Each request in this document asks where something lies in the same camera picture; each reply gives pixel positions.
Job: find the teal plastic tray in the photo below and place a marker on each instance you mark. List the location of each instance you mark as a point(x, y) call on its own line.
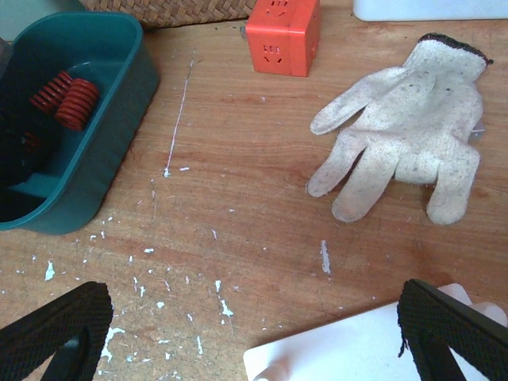
point(108, 50)

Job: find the red spring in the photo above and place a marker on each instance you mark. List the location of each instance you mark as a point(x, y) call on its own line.
point(78, 104)
point(49, 98)

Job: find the orange cube power socket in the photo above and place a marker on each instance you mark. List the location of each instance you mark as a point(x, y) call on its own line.
point(283, 36)

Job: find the small grey metal bracket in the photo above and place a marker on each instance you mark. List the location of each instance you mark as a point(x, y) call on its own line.
point(477, 132)

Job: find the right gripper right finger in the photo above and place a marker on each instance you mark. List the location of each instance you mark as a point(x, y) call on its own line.
point(434, 325)

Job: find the woven wicker basket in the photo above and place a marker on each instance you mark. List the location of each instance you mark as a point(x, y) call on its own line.
point(156, 14)

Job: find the white lidded plastic case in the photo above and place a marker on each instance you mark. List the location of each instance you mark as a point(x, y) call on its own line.
point(429, 10)

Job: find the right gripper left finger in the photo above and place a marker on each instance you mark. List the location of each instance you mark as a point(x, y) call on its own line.
point(71, 330)

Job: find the white peg board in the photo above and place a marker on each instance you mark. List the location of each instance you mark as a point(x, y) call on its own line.
point(361, 347)

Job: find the white work glove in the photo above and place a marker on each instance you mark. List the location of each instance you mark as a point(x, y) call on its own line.
point(409, 123)

